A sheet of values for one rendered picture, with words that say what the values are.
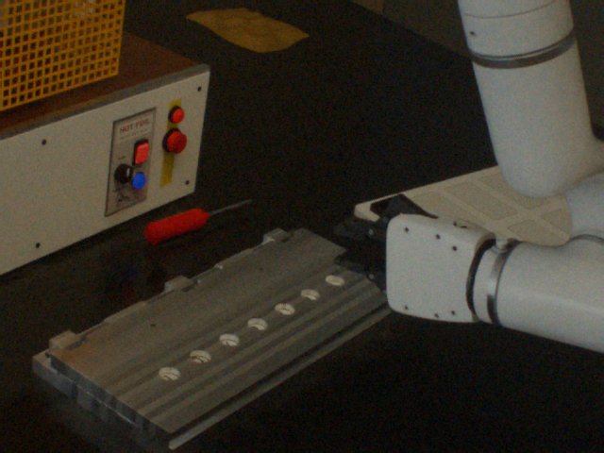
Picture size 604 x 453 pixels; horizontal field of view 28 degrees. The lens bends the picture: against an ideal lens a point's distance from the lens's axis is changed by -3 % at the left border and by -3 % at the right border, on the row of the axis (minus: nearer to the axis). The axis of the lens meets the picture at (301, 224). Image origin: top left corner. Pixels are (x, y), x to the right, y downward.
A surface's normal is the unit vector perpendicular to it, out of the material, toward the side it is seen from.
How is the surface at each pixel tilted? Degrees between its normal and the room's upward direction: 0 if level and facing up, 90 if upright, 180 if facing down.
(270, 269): 0
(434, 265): 90
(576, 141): 78
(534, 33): 86
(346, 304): 0
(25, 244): 90
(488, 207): 0
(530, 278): 54
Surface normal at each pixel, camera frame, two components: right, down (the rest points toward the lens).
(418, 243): -0.60, 0.23
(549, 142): 0.02, 0.48
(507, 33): -0.32, 0.53
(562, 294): -0.55, -0.15
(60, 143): 0.78, 0.40
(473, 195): 0.15, -0.87
